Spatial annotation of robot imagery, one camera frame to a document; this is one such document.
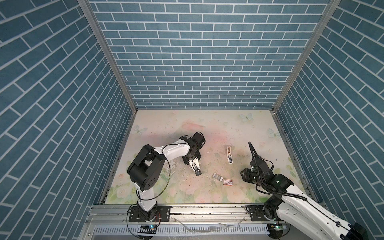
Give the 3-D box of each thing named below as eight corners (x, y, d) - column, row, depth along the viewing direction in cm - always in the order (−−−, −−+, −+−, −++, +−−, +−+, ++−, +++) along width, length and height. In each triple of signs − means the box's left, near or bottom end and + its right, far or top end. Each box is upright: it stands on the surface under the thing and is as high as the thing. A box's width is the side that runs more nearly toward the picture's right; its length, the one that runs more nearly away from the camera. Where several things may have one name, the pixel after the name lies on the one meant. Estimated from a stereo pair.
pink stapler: (228, 163, 93) (229, 160, 89) (226, 150, 99) (227, 146, 95) (232, 163, 93) (233, 160, 89) (230, 150, 99) (231, 146, 95)
